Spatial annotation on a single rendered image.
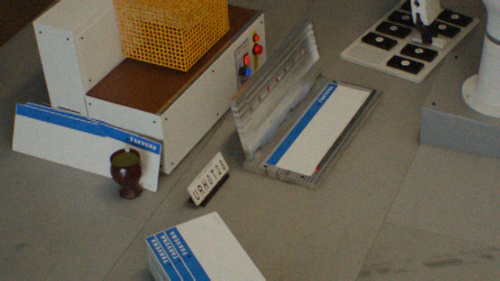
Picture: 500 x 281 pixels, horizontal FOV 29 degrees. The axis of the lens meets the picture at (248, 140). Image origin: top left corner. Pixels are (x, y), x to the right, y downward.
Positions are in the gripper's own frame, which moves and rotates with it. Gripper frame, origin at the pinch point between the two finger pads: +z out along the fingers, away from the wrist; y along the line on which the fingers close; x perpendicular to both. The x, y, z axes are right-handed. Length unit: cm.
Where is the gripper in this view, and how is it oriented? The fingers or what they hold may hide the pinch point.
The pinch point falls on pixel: (429, 34)
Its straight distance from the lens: 291.7
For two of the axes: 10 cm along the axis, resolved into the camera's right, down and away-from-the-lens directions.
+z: 2.3, 8.4, 5.0
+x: -8.2, -1.1, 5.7
